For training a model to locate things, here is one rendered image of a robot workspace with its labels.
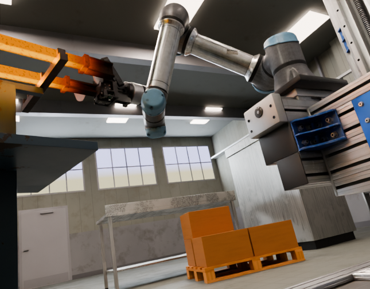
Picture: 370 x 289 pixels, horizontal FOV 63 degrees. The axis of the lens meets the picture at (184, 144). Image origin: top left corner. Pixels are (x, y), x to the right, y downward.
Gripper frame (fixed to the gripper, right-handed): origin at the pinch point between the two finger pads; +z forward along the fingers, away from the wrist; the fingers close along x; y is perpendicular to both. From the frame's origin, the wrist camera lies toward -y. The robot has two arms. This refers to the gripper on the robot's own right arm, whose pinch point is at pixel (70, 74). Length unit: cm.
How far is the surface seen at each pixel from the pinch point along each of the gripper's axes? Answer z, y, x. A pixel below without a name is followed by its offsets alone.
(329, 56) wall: -742, -324, 126
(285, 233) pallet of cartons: -277, 67, 109
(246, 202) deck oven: -413, 9, 250
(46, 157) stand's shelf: 12.8, 32.2, -13.3
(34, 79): 11.0, 5.2, -0.8
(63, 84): 3.0, 5.0, -1.5
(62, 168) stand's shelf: 6.6, 32.2, -5.6
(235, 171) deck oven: -415, -52, 259
